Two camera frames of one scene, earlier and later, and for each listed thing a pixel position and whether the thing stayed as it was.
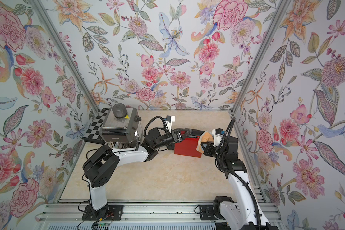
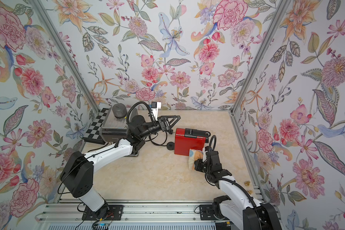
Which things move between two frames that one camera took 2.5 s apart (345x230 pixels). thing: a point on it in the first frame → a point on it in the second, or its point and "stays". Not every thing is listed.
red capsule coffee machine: (188, 146) stays
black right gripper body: (215, 152) → (203, 166)
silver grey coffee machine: (120, 128) stays
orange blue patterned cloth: (206, 136) → (194, 155)
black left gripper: (175, 137) → (160, 122)
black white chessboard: (93, 134) stays
